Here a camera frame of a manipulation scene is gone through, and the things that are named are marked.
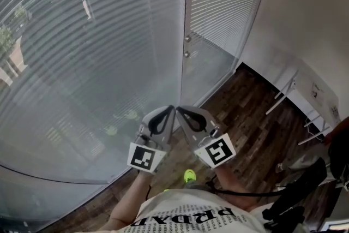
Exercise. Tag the white table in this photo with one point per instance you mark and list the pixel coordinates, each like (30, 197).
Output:
(305, 73)

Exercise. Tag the grey glass partition post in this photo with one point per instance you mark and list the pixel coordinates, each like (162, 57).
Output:
(185, 8)

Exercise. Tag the white paper label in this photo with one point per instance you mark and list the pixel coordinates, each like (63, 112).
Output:
(317, 91)

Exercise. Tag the person's right forearm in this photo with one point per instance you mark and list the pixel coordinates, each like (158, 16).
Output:
(234, 188)

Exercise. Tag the person's left forearm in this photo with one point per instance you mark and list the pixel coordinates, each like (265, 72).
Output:
(128, 199)

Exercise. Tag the black equipment pouch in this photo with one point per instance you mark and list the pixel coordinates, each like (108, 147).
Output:
(283, 214)

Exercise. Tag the round silver metal bolt head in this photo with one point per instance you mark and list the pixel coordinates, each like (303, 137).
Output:
(187, 54)
(187, 38)

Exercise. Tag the small patterned sticker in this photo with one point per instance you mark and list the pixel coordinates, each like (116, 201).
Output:
(336, 114)

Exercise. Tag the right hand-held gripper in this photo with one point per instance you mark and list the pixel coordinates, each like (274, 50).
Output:
(218, 151)

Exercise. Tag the white printed t-shirt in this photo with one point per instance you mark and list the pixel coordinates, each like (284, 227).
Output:
(191, 199)

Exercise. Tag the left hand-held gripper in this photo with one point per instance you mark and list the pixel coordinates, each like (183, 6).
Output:
(141, 158)

